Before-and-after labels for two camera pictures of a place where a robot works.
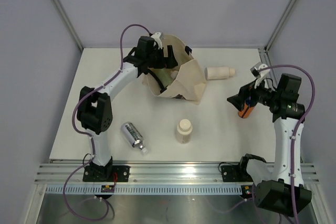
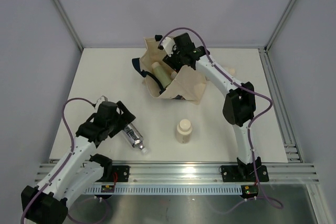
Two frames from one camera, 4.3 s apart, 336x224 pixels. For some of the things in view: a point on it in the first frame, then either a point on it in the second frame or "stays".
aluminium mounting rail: [153, 173] stays
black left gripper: [170, 63] -> [126, 117]
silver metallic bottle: [134, 137] stays
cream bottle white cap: [185, 130] stays
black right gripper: [247, 91] -> [170, 61]
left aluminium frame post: [62, 12] stays
